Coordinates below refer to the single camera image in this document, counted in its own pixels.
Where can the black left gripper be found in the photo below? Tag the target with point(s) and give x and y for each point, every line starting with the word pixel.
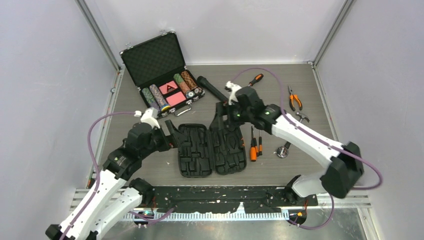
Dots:
pixel 173 140

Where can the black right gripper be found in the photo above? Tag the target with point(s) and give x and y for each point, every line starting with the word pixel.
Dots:
pixel 217 123

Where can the black plastic tool case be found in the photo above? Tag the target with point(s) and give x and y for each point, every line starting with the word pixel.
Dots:
pixel 207 150

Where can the long black orange screwdriver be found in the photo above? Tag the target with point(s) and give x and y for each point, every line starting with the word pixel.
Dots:
pixel 252 153

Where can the small black orange screwdriver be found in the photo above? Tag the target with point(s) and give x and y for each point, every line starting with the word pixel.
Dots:
pixel 255 145
pixel 260 144

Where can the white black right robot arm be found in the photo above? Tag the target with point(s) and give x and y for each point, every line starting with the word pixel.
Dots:
pixel 341 169

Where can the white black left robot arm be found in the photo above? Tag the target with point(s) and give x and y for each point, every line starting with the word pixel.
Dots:
pixel 114 192

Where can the pink card deck lower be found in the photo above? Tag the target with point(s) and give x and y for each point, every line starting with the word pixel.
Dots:
pixel 176 98

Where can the pink card deck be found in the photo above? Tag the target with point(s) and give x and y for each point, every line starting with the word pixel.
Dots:
pixel 169 88
pixel 176 98

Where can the black orange flashlight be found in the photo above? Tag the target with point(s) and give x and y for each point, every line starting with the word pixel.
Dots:
pixel 204 83

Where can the pink card deck upper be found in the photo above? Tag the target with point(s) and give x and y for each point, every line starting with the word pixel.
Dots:
pixel 169 88

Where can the black orange medium screwdriver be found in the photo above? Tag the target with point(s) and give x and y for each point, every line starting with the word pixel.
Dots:
pixel 256 79

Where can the round tape measure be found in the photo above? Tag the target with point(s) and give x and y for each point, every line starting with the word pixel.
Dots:
pixel 283 151

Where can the black poker chip case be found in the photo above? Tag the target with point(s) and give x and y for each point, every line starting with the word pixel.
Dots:
pixel 155 62

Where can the small claw hammer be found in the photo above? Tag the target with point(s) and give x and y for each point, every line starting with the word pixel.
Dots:
pixel 302 117

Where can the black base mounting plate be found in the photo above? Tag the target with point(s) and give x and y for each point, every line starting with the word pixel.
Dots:
pixel 220 199

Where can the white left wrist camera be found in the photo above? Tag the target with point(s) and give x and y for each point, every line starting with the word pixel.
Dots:
pixel 149 116

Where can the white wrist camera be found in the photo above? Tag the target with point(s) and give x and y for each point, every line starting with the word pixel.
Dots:
pixel 232 88
pixel 149 116

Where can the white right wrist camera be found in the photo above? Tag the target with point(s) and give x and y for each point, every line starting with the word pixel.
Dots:
pixel 232 88

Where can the orange handled pliers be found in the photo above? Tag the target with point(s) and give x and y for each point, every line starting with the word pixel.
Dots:
pixel 294 98

